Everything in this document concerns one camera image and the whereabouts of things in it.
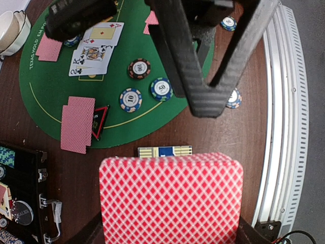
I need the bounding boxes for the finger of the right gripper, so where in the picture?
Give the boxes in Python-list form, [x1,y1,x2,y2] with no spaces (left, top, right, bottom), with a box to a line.
[210,1,279,88]
[145,1,226,118]

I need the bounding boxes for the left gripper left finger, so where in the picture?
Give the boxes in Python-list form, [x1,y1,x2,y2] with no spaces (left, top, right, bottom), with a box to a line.
[68,213,104,244]

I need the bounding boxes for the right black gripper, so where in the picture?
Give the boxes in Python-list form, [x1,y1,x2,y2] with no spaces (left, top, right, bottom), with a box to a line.
[45,0,117,41]

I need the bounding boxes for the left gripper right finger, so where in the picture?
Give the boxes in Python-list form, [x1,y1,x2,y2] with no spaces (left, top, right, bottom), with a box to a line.
[237,216,271,244]

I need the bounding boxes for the red card bottom player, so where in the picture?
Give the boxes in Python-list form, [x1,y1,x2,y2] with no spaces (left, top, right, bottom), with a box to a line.
[143,11,159,35]

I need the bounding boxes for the red card player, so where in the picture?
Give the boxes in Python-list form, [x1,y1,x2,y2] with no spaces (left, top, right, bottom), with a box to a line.
[143,11,159,35]
[36,34,62,62]

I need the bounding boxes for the green blue chip top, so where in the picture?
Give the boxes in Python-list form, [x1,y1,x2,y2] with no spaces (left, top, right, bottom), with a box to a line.
[63,35,81,47]

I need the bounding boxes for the red card top player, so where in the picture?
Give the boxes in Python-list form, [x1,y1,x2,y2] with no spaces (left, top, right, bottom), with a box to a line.
[36,34,62,62]

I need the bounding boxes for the ace of diamonds card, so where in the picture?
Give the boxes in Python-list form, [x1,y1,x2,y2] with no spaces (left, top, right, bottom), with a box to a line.
[81,22,124,46]

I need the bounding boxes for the king of clubs card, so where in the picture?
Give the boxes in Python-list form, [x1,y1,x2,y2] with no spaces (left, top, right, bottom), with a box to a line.
[76,45,114,71]

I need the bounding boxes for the two of clubs card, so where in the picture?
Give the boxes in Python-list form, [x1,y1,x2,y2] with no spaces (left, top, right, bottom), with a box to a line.
[69,49,107,77]

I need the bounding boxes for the brown black chip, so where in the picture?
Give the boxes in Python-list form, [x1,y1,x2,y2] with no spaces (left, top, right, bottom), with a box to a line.
[127,58,151,80]

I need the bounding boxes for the blue tan ten chip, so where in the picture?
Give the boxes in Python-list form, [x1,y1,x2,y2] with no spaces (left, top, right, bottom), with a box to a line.
[119,88,143,113]

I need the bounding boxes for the red-backed card deck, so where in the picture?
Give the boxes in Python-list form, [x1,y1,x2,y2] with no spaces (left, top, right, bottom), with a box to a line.
[99,153,243,243]

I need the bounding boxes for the single red-backed card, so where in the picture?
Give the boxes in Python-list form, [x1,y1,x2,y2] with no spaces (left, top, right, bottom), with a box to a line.
[60,105,91,154]

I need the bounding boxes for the red black all-in triangle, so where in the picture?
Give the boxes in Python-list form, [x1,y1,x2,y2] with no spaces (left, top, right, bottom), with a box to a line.
[92,105,110,141]

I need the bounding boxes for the blue tan chip stack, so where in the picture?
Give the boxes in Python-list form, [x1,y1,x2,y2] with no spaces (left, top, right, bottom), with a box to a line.
[226,88,242,109]

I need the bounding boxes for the white lower bowl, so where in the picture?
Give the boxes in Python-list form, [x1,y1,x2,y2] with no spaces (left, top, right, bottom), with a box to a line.
[1,10,31,56]

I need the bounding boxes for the green blue chip stack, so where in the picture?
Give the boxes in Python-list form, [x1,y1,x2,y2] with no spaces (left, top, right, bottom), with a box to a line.
[220,16,237,32]

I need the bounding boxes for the white ceramic bowl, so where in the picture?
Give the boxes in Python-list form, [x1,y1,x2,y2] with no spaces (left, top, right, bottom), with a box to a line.
[0,11,20,52]

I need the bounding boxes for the round green poker mat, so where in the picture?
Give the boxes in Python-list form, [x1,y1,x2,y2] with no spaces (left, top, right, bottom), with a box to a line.
[19,1,187,148]

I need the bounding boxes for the black poker chip case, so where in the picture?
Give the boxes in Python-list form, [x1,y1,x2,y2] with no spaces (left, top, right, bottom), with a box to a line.
[1,141,62,243]

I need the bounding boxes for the clear dealer button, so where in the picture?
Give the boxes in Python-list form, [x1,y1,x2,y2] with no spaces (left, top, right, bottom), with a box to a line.
[12,200,34,226]

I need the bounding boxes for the tan blue chips in case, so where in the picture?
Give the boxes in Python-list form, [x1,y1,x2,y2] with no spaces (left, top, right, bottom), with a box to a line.
[0,229,24,244]

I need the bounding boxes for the card pack in case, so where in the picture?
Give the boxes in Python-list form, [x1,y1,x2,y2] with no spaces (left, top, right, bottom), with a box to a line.
[0,182,13,220]

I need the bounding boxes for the gold blue card box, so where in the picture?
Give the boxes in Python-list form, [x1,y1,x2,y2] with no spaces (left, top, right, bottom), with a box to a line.
[138,145,192,158]

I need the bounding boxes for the teal chips in case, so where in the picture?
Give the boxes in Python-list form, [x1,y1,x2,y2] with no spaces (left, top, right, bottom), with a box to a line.
[0,146,15,168]

